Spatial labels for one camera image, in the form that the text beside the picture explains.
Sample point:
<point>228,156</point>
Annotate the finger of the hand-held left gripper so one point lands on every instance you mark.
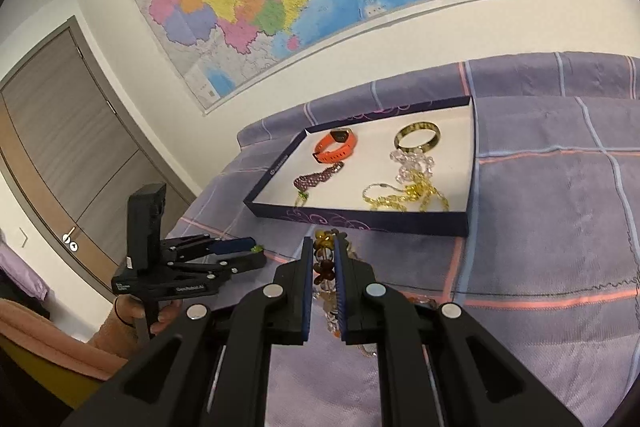
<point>235,244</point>
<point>240,263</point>

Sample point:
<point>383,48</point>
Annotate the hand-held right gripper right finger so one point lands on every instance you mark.
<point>341,287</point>

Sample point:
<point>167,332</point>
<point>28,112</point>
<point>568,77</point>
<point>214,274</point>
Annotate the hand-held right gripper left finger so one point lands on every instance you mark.
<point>306,287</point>

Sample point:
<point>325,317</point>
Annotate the dark purple cardboard box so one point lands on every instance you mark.
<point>360,172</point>

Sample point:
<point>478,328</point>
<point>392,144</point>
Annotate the orange smart band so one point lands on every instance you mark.
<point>327,143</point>

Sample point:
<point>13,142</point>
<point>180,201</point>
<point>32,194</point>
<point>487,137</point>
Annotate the yellow patterned bangle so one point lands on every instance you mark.
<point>417,150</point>

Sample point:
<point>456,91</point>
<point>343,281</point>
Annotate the person's left forearm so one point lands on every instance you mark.
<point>50,337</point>

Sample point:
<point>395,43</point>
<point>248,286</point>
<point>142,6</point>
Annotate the person's left hand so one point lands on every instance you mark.
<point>165,314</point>

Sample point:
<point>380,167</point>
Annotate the purple cloth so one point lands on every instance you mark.
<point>20,277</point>

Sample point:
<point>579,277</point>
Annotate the brown wooden door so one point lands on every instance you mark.
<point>60,122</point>

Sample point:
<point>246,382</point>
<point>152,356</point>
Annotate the purple plaid bedsheet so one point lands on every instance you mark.
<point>540,217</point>

